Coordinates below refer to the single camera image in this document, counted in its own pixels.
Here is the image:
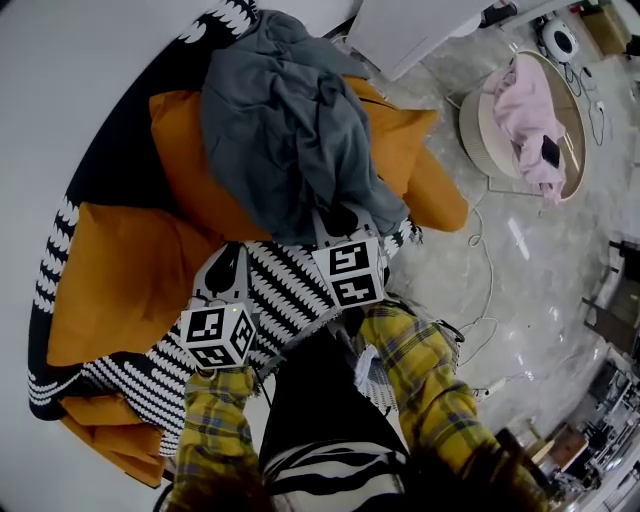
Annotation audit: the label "large orange cushion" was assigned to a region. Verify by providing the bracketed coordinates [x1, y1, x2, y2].
[148, 74, 440, 244]
[47, 202, 226, 369]

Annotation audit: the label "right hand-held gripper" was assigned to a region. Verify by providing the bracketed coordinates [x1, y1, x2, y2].
[312, 205, 389, 311]

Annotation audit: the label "person's black trousers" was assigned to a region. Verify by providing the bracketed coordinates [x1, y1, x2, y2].
[259, 319, 411, 456]

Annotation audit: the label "long white cable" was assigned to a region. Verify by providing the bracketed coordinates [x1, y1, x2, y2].
[444, 94, 501, 361]

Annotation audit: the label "woven white grey laundry basket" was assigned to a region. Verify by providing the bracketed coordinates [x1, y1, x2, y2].
[352, 294, 466, 416]

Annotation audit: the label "orange sofa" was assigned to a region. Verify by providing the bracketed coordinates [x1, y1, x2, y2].
[27, 0, 471, 489]

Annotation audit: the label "person's left forearm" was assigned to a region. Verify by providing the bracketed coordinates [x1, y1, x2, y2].
[169, 367, 261, 506]

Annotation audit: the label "dark wooden desk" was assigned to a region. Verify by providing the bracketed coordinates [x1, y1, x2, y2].
[582, 239, 640, 351]

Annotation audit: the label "person's right forearm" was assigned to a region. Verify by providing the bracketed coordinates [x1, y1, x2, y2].
[359, 304, 501, 481]

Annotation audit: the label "pink garment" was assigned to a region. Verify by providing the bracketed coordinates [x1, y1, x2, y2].
[483, 54, 569, 206]

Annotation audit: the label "black white patterned blanket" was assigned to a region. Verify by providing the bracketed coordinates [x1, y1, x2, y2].
[27, 0, 424, 456]

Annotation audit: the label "small black device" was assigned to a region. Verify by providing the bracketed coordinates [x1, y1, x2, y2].
[539, 135, 564, 169]

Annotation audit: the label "cardboard box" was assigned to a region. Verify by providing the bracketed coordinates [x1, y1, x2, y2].
[582, 2, 634, 56]

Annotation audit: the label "grey garment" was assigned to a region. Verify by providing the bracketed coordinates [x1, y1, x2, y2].
[201, 9, 411, 246]

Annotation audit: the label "white round device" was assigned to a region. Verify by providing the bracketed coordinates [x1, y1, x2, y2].
[542, 18, 581, 64]

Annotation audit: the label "round wooden side table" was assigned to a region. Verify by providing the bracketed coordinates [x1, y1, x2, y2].
[514, 49, 586, 201]

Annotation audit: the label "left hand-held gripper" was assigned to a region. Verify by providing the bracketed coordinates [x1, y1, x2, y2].
[179, 244, 259, 372]

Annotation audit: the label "small orange cushion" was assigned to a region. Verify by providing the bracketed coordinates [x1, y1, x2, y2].
[58, 391, 151, 429]
[74, 419, 167, 489]

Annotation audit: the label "person's striped shirt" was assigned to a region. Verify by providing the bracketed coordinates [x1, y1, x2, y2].
[259, 439, 406, 512]

